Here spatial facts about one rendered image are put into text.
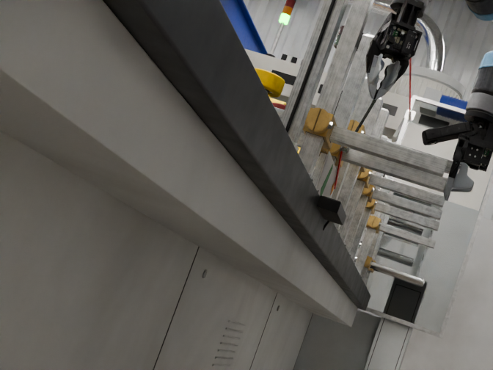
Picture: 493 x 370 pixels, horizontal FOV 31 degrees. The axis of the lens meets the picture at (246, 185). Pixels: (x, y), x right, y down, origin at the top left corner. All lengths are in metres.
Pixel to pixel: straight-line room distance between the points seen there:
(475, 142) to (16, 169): 1.23
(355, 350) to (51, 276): 3.46
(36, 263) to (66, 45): 0.61
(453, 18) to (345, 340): 7.53
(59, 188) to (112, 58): 0.49
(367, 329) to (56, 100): 4.05
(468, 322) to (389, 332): 6.35
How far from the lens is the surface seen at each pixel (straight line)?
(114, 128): 0.85
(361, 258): 3.80
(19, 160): 1.15
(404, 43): 1.89
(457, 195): 4.63
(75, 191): 1.32
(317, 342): 4.72
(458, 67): 11.52
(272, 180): 1.38
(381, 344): 4.57
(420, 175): 2.10
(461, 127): 2.13
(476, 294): 10.93
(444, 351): 10.88
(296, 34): 11.74
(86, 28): 0.74
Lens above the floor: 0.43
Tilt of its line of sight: 7 degrees up
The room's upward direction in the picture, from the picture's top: 20 degrees clockwise
